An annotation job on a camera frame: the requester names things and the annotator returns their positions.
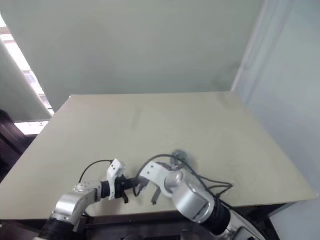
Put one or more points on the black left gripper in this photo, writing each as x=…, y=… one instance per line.
x=126, y=185

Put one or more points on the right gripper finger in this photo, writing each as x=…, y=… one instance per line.
x=156, y=196

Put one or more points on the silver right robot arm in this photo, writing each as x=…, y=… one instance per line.
x=197, y=200

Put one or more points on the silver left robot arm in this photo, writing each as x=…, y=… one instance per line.
x=72, y=202

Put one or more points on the grey round circuit disc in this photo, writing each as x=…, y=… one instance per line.
x=179, y=153

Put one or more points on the dark wooden furniture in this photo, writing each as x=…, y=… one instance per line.
x=11, y=145

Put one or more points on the white roller blind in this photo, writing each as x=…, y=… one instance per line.
x=17, y=92

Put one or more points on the bright window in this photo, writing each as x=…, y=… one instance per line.
x=27, y=75

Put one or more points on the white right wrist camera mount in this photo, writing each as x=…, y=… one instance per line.
x=152, y=172

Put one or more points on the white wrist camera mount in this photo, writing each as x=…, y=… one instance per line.
x=116, y=170
x=152, y=172

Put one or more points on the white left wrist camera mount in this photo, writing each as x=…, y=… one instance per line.
x=116, y=170

